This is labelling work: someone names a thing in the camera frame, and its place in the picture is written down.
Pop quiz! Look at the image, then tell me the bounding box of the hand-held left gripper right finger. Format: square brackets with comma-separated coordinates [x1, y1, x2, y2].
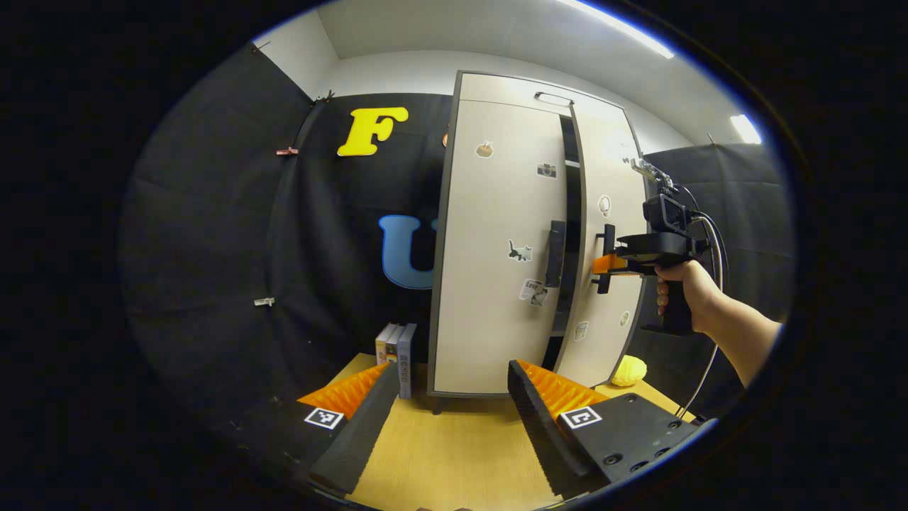
[506, 359, 700, 500]

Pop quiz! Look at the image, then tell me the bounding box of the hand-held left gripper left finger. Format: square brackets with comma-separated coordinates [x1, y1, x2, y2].
[213, 362, 400, 498]

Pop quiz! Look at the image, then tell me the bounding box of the beige cabinet door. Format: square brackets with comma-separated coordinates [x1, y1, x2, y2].
[553, 106, 648, 390]
[428, 99, 575, 397]

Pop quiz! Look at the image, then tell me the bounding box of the grey double-door shoe cabinet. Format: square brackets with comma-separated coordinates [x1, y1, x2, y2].
[426, 71, 650, 416]

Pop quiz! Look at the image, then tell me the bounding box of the yellow ribbed round object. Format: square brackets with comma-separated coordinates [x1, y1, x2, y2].
[611, 355, 648, 388]

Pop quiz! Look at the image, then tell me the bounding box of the small ceiling light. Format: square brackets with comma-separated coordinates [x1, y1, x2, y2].
[731, 114, 763, 145]

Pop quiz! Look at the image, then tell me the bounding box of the long ceiling light strip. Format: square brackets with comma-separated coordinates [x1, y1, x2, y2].
[557, 0, 675, 60]

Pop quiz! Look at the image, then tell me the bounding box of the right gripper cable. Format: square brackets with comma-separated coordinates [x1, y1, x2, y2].
[674, 185, 730, 421]

